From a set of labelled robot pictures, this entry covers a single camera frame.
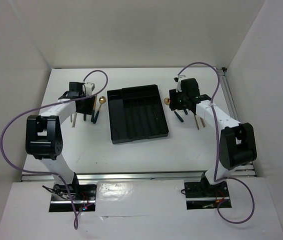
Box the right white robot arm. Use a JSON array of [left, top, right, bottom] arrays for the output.
[[169, 77, 257, 196]]

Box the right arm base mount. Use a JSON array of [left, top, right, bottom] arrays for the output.
[[180, 182, 232, 210]]

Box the brown chopstick outer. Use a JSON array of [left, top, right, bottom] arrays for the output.
[[200, 117, 206, 128]]

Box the aluminium rail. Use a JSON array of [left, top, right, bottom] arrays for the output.
[[20, 170, 210, 183], [218, 67, 257, 171]]

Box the aluminium front rail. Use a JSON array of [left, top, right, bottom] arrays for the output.
[[20, 170, 210, 183]]

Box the gold spoon green handle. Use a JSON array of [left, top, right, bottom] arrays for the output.
[[93, 96, 107, 124], [164, 97, 184, 123]]

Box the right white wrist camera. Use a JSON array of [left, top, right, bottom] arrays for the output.
[[174, 74, 186, 93]]

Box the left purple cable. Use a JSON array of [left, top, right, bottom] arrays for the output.
[[0, 69, 109, 230]]

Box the aluminium right side rail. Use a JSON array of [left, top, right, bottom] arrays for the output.
[[218, 67, 257, 171]]

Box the purple cable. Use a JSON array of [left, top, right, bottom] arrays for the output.
[[177, 61, 256, 223], [0, 69, 109, 230]]

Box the black cutlery organizer tray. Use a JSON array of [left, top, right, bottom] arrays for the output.
[[107, 84, 169, 145]]

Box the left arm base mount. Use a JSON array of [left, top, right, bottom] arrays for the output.
[[42, 183, 97, 213]]

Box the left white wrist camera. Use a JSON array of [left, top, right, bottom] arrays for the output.
[[83, 82, 95, 96]]

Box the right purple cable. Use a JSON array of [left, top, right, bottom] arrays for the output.
[[177, 61, 256, 223]]

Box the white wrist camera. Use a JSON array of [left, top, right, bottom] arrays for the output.
[[174, 74, 186, 93], [83, 82, 95, 96]]

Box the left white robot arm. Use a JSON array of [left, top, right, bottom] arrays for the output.
[[25, 82, 96, 200]]

